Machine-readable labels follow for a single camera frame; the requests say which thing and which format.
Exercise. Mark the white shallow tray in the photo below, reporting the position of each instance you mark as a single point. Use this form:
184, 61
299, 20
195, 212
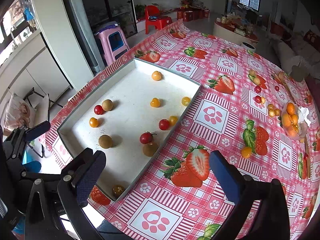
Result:
131, 88

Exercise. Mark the orange kumquat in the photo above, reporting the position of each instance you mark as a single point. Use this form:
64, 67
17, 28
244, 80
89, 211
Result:
155, 102

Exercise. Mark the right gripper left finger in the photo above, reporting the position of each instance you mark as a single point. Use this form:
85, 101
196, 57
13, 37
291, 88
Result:
88, 173

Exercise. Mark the tan longan fruit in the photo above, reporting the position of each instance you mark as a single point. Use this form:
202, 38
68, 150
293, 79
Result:
256, 81
107, 105
105, 141
252, 73

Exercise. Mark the pink plastic stool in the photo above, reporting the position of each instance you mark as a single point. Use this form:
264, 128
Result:
112, 40

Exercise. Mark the grey sofa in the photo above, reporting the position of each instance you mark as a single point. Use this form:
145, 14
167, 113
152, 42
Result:
299, 60

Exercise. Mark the red plastic chair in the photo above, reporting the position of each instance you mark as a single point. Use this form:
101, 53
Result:
154, 18

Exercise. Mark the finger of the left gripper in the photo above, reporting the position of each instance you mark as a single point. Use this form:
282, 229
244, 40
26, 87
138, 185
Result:
35, 132

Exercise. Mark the pink strawberry tablecloth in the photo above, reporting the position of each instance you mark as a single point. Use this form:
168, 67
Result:
225, 117

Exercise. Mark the yellow fruit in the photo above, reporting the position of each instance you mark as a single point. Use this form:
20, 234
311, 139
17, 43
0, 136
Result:
186, 101

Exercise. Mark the round coffee table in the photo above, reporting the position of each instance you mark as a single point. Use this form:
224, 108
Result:
234, 29

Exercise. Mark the red cherry tomato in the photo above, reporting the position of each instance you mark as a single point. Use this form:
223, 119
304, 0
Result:
99, 110
164, 124
258, 99

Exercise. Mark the red cushion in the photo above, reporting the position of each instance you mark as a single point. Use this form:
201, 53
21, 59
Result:
312, 38

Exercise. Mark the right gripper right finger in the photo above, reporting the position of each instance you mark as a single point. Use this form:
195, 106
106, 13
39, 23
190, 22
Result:
228, 176

